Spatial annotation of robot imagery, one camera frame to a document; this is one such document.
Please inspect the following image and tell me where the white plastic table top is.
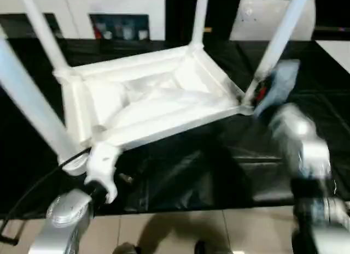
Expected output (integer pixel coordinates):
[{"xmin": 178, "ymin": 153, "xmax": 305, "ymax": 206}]
[{"xmin": 53, "ymin": 43, "xmax": 255, "ymax": 178}]

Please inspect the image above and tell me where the white flat board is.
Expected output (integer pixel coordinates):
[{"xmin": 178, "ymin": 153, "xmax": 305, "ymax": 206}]
[{"xmin": 316, "ymin": 40, "xmax": 350, "ymax": 69}]

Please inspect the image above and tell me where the black work mat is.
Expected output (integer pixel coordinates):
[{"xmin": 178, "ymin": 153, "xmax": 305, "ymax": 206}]
[{"xmin": 0, "ymin": 37, "xmax": 350, "ymax": 219}]

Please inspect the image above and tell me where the black cabinet with gold label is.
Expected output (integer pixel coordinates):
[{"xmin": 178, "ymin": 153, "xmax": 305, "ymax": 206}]
[{"xmin": 164, "ymin": 0, "xmax": 241, "ymax": 40}]

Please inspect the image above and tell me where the dark brown rounded object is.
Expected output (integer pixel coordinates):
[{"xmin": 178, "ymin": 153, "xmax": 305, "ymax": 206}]
[
  {"xmin": 194, "ymin": 239, "xmax": 228, "ymax": 254},
  {"xmin": 113, "ymin": 241, "xmax": 140, "ymax": 254}
]

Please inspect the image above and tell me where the white cabinet with glass doors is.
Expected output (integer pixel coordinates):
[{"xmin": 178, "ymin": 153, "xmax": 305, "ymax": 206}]
[{"xmin": 0, "ymin": 0, "xmax": 167, "ymax": 40}]

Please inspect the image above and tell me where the black metal rod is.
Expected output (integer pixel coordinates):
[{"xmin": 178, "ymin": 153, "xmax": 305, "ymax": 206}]
[{"xmin": 0, "ymin": 220, "xmax": 17, "ymax": 244}]

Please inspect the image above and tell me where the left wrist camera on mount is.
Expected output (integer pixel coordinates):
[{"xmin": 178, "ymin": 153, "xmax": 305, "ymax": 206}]
[{"xmin": 83, "ymin": 140, "xmax": 123, "ymax": 204}]

